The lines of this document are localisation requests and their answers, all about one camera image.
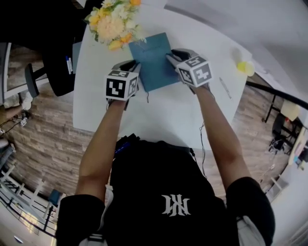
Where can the white desk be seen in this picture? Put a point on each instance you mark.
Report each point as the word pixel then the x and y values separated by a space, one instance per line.
pixel 168 110

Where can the white metal rack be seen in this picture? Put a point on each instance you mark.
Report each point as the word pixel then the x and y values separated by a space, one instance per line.
pixel 26 204

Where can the black office chair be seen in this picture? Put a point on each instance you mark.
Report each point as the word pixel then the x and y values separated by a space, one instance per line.
pixel 43 28

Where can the person's black printed t-shirt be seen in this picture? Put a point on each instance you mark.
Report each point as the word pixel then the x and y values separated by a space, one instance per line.
pixel 168 182

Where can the pale yellow cloth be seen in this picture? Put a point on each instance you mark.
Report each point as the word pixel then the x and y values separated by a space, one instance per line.
pixel 291 109

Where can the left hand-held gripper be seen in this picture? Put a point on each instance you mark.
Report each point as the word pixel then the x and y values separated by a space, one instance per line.
pixel 120 86

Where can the person's left forearm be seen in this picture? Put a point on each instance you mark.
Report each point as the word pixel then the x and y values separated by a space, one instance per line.
pixel 103 149

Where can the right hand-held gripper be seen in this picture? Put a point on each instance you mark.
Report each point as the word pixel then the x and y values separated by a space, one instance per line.
pixel 195 72

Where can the person's right forearm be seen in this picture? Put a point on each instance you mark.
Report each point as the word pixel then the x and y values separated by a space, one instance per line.
pixel 219 134

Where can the yellow paper cup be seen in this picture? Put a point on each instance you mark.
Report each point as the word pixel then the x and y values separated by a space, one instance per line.
pixel 245 68

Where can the blue notebook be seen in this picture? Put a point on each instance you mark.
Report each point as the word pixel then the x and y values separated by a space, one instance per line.
pixel 154 67

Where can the black device with blue screen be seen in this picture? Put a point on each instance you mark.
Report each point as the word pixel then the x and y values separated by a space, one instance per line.
pixel 124 146

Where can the silver pen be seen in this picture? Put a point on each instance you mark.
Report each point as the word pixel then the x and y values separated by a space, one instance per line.
pixel 225 88

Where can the black framed glass board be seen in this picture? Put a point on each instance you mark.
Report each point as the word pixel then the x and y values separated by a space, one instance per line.
pixel 276 92

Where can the artificial flowers in black vase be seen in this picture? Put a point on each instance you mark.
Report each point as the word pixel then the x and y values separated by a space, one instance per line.
pixel 113 24

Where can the white blue chair tag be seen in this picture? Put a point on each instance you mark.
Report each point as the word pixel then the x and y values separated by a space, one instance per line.
pixel 69 65

